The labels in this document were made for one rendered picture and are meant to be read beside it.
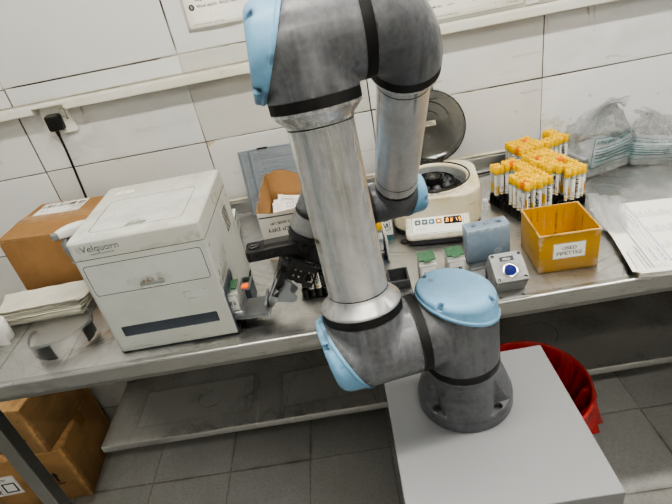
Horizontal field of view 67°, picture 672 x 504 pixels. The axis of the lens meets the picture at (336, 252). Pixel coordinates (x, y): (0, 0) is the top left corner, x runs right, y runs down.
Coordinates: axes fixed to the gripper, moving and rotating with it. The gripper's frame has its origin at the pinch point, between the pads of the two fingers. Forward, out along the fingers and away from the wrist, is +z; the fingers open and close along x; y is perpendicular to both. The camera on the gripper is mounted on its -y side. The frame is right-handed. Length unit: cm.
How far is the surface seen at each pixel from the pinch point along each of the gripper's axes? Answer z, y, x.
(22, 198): 29, -79, 59
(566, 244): -35, 57, -1
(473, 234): -28.1, 40.0, 6.1
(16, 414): 88, -62, 25
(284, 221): -7.7, 0.0, 25.1
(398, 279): -12.1, 27.7, 4.3
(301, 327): 0.9, 7.9, -5.6
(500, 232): -30, 46, 6
